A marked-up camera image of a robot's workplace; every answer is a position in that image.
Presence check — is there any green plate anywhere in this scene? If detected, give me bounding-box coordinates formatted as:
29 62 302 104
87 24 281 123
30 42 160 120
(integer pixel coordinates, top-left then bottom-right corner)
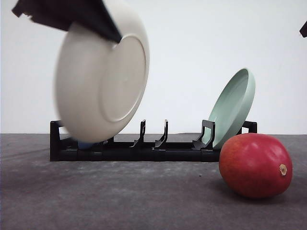
203 69 256 149

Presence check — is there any red pomegranate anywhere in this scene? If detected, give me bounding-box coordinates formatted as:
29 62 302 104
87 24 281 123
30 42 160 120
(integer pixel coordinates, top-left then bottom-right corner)
219 133 293 199

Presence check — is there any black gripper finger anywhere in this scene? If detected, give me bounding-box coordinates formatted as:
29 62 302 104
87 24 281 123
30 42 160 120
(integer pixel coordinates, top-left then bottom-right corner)
12 0 123 43

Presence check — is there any blue plate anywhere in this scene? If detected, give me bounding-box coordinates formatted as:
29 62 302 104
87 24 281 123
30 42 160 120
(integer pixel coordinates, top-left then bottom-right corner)
78 141 94 150

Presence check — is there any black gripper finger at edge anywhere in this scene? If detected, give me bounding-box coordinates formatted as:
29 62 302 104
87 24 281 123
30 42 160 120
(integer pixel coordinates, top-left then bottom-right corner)
299 21 307 37

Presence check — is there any black plastic dish rack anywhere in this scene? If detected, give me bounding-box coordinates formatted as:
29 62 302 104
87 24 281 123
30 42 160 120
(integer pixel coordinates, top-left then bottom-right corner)
50 120 258 161

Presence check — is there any white plate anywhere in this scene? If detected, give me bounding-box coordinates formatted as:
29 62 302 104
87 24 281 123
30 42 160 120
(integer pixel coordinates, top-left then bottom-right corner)
55 0 150 143

